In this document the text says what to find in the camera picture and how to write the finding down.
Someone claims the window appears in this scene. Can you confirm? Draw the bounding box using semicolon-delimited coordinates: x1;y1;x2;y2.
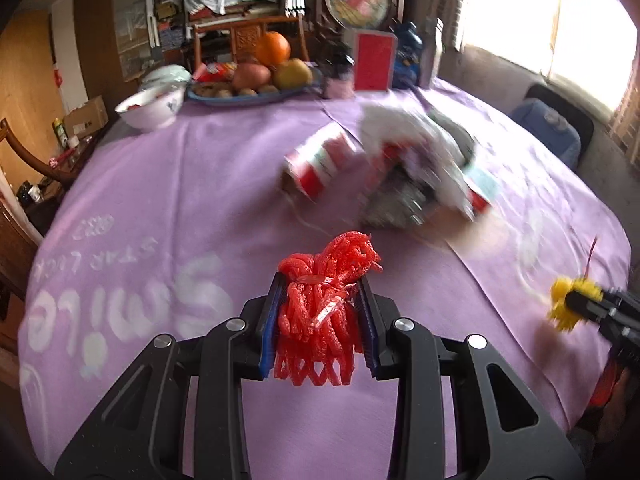
457;0;640;126

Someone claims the printed plastic bag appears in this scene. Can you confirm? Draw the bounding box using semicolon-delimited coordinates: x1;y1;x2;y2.
360;102;503;223

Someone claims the carved wooden chair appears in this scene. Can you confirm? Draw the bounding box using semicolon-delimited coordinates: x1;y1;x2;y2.
192;16;311;68

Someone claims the red snack packet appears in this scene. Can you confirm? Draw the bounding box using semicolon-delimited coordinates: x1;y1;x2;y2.
192;61;238;83

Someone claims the red box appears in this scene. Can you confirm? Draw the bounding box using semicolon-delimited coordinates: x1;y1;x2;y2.
352;30;398;92

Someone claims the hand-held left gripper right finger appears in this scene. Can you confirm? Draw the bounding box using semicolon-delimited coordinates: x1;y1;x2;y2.
357;276;586;480

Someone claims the white patterned bowl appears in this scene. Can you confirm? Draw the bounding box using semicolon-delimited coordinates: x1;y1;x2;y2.
115;85;185;133

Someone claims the blue oval fruit plate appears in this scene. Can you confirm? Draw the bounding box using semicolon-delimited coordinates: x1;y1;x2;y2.
186;67;323;107

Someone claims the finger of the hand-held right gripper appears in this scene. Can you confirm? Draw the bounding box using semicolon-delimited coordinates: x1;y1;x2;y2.
565;291;613;322

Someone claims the dark supplement jar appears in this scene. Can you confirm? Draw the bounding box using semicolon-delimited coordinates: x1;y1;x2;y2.
322;50;356;100

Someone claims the cardboard box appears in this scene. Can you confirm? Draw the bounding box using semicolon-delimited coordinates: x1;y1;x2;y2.
62;96;110;138

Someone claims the red foam fruit net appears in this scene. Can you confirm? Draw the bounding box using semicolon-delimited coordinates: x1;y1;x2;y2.
272;230;383;387

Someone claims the wooden door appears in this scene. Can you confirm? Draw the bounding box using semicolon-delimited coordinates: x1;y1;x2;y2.
0;10;66;171

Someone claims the purple printed tablecloth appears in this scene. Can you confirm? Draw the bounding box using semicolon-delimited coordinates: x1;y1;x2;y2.
17;77;631;471

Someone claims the curved wooden armchair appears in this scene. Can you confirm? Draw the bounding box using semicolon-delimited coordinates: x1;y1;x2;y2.
0;119;78;191

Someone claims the pale green lidded dish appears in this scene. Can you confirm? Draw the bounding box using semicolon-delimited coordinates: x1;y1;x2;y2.
141;64;192;88

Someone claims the yellow foam fruit net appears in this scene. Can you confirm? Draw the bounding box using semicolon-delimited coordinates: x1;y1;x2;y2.
547;237;603;332

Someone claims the yellow pear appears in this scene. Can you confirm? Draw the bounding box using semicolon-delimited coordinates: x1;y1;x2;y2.
272;58;313;90

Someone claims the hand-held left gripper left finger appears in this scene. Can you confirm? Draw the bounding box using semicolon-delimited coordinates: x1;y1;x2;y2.
54;272;288;480

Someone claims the red apple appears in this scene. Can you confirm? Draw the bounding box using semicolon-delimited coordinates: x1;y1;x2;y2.
231;62;272;92

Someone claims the crushed red beer can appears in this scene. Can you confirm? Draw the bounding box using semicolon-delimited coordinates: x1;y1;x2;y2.
282;122;361;203

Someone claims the wooden glass door cabinet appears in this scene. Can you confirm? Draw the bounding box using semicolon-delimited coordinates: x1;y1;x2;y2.
74;0;153;101

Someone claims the orange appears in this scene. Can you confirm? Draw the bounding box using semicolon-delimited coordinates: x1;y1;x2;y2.
256;31;291;66

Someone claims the silver foil wrapper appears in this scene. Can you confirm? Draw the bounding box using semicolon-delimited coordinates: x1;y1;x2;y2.
362;167;443;231

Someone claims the dark blue supplement bottle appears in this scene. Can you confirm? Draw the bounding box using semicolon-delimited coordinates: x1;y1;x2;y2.
392;22;426;90

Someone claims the silver metal bottle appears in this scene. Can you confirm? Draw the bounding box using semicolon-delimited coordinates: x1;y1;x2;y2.
419;17;446;90

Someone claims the row of brown kiwis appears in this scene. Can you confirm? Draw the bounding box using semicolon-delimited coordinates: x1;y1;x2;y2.
192;82;281;99

